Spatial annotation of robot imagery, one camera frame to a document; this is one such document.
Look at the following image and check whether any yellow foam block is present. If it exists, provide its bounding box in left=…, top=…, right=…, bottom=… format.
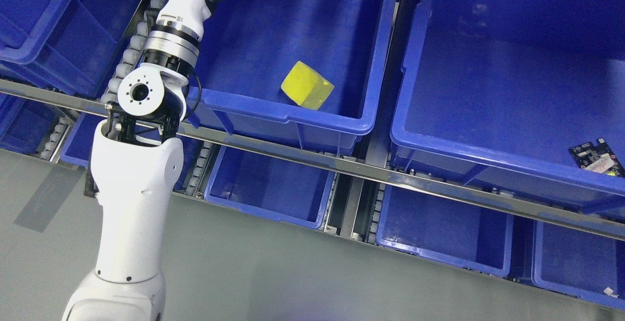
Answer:
left=280, top=61, right=335, bottom=111

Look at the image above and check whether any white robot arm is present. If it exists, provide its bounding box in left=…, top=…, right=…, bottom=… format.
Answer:
left=62, top=0, right=211, bottom=321

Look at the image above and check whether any blue bin with block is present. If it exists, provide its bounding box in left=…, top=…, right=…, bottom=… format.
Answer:
left=195, top=0, right=396, bottom=155

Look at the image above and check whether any blue bin upper left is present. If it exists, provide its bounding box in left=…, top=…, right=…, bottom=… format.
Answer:
left=0, top=0, right=142, bottom=98

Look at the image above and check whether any lower blue bin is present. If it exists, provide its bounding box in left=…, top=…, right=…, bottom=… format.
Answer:
left=376, top=187, right=513, bottom=277
left=530, top=222, right=625, bottom=310
left=204, top=147, right=335, bottom=229
left=0, top=93, right=57, bottom=154

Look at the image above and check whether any large blue bin right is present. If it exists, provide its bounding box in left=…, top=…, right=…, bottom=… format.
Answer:
left=390, top=0, right=624, bottom=218

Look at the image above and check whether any green circuit board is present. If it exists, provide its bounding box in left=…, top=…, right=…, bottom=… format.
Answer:
left=568, top=138, right=625, bottom=178

